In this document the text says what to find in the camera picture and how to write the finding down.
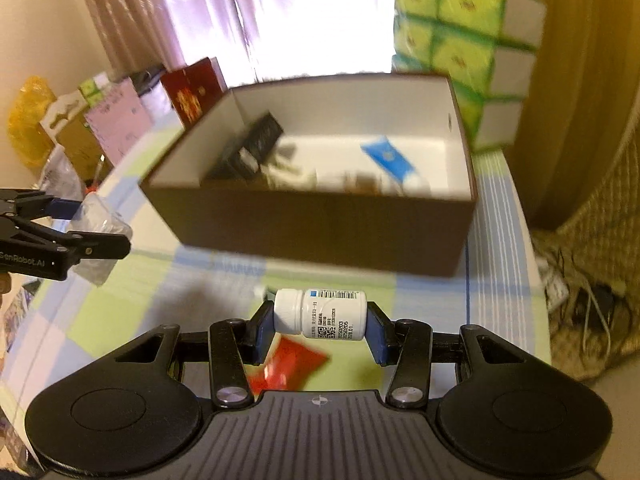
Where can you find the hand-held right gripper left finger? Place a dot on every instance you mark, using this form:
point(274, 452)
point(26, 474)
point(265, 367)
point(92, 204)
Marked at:
point(262, 332)

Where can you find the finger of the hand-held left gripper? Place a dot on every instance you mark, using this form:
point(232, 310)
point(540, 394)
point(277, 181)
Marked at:
point(100, 246)
point(62, 209)

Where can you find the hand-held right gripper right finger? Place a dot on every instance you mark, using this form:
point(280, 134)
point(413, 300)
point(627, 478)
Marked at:
point(376, 332)

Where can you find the clear plastic bag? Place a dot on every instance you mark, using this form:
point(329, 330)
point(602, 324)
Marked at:
point(100, 217)

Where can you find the white pill bottle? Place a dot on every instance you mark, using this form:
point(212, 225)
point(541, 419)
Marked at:
point(320, 310)

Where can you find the brown cardboard box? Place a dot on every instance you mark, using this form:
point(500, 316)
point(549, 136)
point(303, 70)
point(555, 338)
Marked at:
point(300, 230)

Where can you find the blue and white tube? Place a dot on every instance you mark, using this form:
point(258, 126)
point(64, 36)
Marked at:
point(392, 160)

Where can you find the black product box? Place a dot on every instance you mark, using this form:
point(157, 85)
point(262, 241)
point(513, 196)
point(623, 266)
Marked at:
point(250, 152)

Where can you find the checked cloth desktop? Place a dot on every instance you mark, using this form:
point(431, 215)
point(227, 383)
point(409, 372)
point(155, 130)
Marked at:
point(150, 310)

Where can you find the crumpled clear plastic wrap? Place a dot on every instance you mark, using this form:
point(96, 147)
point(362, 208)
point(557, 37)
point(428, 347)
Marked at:
point(62, 172)

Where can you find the red sachet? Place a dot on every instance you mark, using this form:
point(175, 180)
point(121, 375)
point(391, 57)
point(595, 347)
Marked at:
point(290, 365)

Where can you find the tan box with white hanger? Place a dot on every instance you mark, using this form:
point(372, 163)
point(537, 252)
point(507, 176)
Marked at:
point(75, 135)

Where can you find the yellow plastic bag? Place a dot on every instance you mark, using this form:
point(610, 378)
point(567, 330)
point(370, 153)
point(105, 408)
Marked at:
point(30, 120)

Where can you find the pink box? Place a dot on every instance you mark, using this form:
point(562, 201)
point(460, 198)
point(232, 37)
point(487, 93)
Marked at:
point(120, 125)

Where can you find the small green tissue box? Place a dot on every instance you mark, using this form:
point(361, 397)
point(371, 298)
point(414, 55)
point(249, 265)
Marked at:
point(95, 89)

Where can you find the dark bag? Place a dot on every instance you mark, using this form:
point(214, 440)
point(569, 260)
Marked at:
point(149, 80)

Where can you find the red gift box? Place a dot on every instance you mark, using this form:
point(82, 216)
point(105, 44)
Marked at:
point(195, 92)

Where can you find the wicker basket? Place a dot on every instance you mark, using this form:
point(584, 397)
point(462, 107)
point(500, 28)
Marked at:
point(595, 210)

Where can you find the pink curtain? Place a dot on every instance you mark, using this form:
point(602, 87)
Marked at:
point(225, 10)

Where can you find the stack of green tissue packs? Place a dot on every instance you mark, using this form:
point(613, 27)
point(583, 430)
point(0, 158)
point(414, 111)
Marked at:
point(450, 35)

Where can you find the tan curtain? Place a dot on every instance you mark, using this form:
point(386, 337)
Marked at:
point(575, 60)

